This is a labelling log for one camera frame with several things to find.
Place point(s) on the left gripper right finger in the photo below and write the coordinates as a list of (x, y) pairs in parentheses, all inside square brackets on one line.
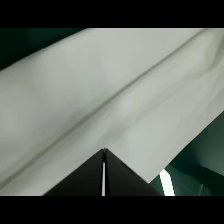
[(126, 180)]

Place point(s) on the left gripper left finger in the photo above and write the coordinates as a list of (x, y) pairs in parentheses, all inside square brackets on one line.
[(86, 180)]

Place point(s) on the white T-shirt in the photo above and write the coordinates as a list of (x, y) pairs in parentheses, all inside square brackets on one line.
[(100, 83)]

